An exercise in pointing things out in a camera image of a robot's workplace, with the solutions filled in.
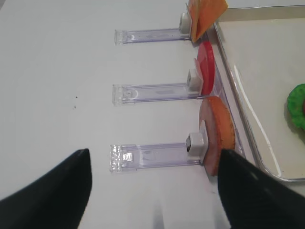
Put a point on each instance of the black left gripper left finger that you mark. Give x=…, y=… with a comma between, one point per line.
x=57, y=200

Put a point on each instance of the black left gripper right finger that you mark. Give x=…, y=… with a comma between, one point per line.
x=253, y=200

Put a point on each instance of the green lettuce leaf on tray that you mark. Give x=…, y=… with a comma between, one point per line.
x=296, y=106

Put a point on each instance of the clear tomato pusher track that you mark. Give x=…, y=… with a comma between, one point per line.
x=130, y=94

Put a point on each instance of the red tomato slice in holder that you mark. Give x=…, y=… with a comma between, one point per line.
x=205, y=59

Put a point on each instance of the clear cheese pusher track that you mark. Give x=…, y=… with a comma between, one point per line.
x=183, y=32

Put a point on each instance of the orange cheese slice right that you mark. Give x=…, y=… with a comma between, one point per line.
x=206, y=13

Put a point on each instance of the orange cheese slice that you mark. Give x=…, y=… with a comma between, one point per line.
x=193, y=7
x=206, y=13

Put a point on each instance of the orange cheese slice left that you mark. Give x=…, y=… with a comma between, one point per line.
x=193, y=7

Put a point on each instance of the bun slice in left holder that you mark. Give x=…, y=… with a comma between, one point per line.
x=220, y=131

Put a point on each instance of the clear bun pusher track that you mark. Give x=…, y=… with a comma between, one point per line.
x=134, y=157

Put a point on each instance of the white rectangular metal tray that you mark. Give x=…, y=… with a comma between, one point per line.
x=263, y=49

